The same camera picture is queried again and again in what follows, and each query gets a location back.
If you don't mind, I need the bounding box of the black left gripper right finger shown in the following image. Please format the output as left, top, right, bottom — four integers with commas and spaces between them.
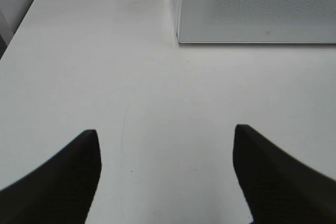
233, 124, 335, 223

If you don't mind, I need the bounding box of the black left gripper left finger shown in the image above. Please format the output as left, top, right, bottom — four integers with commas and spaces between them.
1, 130, 102, 223

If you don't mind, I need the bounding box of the white microwave door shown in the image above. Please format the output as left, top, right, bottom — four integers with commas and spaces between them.
177, 0, 335, 43

